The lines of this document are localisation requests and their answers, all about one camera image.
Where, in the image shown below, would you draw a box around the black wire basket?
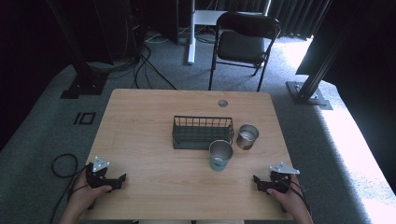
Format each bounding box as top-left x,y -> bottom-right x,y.
172,115 -> 235,150

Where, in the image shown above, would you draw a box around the person's right hand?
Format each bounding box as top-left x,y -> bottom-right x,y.
266,175 -> 313,217

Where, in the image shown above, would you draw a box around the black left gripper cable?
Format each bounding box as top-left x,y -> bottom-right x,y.
49,153 -> 90,224

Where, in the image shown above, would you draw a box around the silver metal cup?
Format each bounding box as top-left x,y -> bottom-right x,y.
235,123 -> 260,151

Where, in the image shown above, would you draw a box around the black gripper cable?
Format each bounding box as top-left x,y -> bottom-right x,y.
279,177 -> 312,216
49,153 -> 90,224

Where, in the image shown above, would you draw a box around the black floor cables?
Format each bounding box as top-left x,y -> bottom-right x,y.
132,43 -> 177,91

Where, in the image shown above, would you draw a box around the person's left hand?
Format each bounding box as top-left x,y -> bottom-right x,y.
66,173 -> 113,217

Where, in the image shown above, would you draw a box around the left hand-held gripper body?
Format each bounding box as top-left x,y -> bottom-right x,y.
85,156 -> 114,189

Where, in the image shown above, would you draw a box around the black metal stand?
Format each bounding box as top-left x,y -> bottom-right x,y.
285,0 -> 359,111
46,0 -> 110,100

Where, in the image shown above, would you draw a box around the black folding chair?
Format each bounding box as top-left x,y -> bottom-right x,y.
207,11 -> 282,93

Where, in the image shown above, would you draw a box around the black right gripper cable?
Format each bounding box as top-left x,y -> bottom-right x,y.
279,177 -> 312,216

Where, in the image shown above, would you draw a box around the teal metal cup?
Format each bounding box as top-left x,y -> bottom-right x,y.
208,139 -> 234,173

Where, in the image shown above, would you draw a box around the dark pleated curtain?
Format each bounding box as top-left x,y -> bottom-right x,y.
267,0 -> 332,40

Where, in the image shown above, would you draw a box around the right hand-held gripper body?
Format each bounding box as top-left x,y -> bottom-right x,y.
268,161 -> 302,194

